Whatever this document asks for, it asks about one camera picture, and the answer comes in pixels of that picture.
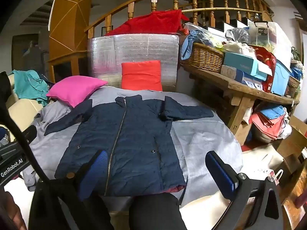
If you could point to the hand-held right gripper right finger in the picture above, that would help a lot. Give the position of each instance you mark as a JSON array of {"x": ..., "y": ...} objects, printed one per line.
[{"x": 221, "y": 175}]

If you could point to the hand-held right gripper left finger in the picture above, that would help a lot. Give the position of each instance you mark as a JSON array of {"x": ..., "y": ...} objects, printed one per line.
[{"x": 96, "y": 172}]

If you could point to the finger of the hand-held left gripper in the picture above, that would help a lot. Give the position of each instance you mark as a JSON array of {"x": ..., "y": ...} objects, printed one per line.
[{"x": 30, "y": 134}]

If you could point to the navy blue padded jacket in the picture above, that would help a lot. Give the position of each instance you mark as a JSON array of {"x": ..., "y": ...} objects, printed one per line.
[{"x": 136, "y": 136}]

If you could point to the person's left forearm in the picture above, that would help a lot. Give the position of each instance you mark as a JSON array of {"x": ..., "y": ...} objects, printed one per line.
[{"x": 10, "y": 213}]

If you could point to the cream sofa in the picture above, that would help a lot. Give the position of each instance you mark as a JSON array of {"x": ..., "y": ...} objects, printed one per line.
[{"x": 21, "y": 111}]

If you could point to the grey bed blanket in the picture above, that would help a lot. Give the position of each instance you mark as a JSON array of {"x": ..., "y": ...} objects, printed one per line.
[{"x": 201, "y": 139}]

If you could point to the teal cloth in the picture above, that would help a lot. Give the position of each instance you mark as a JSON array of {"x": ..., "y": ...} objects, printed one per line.
[{"x": 28, "y": 83}]

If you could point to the pink pillow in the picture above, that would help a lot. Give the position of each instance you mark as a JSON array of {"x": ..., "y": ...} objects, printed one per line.
[{"x": 76, "y": 88}]

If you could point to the coral cloth stack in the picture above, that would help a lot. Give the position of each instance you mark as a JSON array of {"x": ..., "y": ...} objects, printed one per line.
[{"x": 263, "y": 124}]

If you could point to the person's leg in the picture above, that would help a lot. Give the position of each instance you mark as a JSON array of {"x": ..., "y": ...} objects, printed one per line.
[{"x": 156, "y": 213}]

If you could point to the brown cardboard box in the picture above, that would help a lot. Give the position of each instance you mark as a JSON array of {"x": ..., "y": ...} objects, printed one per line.
[{"x": 292, "y": 143}]

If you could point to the blue folded cloth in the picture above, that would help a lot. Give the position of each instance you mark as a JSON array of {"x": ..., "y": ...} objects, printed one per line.
[{"x": 273, "y": 111}]

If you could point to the wooden shelf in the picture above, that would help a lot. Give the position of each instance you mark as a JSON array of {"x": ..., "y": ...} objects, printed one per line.
[{"x": 230, "y": 84}]

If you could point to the white patterned box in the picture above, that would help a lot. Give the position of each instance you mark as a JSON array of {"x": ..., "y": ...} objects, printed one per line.
[{"x": 227, "y": 72}]

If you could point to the red pillow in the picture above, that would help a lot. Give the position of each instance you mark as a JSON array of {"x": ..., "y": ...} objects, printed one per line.
[{"x": 141, "y": 75}]

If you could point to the blue plastic bin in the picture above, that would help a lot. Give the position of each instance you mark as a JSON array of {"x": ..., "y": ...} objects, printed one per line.
[{"x": 280, "y": 79}]

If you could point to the teal cardboard box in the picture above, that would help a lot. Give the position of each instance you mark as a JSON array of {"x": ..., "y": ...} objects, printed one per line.
[{"x": 239, "y": 62}]

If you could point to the small wicker basket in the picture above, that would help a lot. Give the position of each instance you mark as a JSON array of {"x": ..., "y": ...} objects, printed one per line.
[{"x": 293, "y": 82}]

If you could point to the large wicker basket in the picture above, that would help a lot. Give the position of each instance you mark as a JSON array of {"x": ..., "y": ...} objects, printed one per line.
[{"x": 203, "y": 57}]

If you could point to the red gift bag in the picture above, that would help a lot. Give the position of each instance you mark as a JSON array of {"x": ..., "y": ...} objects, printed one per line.
[{"x": 266, "y": 60}]

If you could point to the yellow wooden cabinet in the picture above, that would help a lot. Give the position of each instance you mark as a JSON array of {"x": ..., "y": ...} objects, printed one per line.
[{"x": 69, "y": 16}]

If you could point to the silver foil mat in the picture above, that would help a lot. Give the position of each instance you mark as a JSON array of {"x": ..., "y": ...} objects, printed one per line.
[{"x": 134, "y": 48}]

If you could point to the light blue cloth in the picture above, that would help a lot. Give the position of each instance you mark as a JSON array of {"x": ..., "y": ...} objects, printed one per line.
[{"x": 189, "y": 45}]

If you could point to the clear plastic bag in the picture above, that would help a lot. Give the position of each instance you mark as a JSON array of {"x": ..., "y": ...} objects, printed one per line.
[{"x": 237, "y": 36}]

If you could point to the clear plastic storage box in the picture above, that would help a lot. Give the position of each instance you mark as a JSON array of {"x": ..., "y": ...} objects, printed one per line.
[{"x": 273, "y": 36}]

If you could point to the red blanket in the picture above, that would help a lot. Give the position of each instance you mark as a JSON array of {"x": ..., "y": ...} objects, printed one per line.
[{"x": 148, "y": 22}]

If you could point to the wooden stair railing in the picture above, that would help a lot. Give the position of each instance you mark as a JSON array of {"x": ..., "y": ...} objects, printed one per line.
[{"x": 176, "y": 3}]

